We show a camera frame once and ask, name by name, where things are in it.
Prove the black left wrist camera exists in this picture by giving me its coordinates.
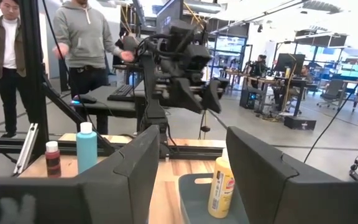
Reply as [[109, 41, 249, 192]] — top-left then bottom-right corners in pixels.
[[188, 43, 213, 72]]

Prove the thin black cable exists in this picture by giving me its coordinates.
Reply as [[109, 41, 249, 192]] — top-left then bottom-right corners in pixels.
[[303, 58, 358, 164]]

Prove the black computer mouse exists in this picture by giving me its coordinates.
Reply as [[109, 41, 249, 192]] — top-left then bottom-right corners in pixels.
[[78, 93, 98, 105]]

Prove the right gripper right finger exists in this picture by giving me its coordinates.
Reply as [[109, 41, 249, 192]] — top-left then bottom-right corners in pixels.
[[225, 126, 358, 224]]

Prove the large yellow paint bottle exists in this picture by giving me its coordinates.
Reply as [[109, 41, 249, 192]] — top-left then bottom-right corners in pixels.
[[207, 148, 236, 219]]

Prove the black box on floor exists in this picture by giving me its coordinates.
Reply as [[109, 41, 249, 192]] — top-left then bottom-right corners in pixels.
[[283, 115, 318, 131]]

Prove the wooden work table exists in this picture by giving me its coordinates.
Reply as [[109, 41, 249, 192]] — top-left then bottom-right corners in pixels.
[[224, 68, 311, 118]]

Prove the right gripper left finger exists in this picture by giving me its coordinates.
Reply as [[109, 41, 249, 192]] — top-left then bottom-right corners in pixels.
[[0, 125, 161, 224]]

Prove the person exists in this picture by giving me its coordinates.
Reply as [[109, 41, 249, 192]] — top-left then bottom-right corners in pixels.
[[0, 0, 32, 139], [52, 0, 135, 135], [249, 54, 270, 90], [299, 64, 314, 84]]

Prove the large turquoise paint bottle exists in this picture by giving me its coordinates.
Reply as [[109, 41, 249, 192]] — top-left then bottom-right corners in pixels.
[[76, 121, 99, 174]]

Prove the small maroon paint bottle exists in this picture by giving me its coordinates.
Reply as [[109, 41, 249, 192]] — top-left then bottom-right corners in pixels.
[[45, 141, 62, 179]]

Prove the silver aluminium bar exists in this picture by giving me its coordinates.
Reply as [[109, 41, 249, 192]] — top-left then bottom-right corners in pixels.
[[13, 122, 39, 175]]

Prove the black monitor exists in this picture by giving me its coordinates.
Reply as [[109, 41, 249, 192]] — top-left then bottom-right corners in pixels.
[[155, 0, 185, 35], [273, 52, 306, 75]]

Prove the grey-blue plastic caddy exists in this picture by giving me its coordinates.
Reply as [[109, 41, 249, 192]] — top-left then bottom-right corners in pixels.
[[178, 172, 250, 224]]

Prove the black keyboard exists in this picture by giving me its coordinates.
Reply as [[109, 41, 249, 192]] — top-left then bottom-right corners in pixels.
[[106, 84, 135, 102]]

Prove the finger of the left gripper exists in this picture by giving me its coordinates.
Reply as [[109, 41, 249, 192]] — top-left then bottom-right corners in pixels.
[[174, 77, 203, 113], [204, 79, 223, 113]]

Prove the black desk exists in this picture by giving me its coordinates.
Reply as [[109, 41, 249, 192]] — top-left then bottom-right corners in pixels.
[[70, 77, 229, 135]]

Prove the grey office chair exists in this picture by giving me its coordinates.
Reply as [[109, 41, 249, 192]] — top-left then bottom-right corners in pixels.
[[316, 78, 345, 110]]

